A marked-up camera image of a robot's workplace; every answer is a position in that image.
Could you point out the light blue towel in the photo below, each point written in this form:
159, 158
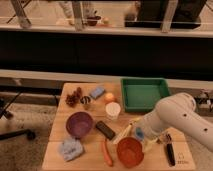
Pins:
70, 149

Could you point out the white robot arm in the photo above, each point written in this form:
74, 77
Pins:
177, 111

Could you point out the green plastic tray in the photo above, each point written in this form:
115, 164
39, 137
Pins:
141, 95

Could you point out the blue sponge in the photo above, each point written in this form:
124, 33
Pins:
97, 92

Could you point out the orange ball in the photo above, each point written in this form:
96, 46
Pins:
109, 97

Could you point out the white cup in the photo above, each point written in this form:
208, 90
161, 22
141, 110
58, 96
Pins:
113, 110

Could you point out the black white striped ball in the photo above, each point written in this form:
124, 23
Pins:
85, 100

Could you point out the brown pine cone cluster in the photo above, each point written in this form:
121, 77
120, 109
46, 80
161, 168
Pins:
73, 99

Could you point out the black rectangular block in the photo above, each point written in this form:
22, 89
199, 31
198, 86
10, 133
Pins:
105, 130

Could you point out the purple bowl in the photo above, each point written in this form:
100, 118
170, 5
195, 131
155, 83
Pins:
79, 124

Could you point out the cream wooden stick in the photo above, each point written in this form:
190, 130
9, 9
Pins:
123, 134

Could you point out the wooden cutting board table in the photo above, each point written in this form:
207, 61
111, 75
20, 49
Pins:
92, 159

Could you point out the small blue cup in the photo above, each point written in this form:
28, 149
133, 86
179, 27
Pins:
139, 133

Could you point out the orange carrot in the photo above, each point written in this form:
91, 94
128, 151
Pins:
106, 154

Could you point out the orange bowl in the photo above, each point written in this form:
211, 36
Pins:
129, 152

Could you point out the black office chair base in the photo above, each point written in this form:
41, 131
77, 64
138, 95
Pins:
12, 130

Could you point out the black handled utensil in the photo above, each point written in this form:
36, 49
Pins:
169, 149

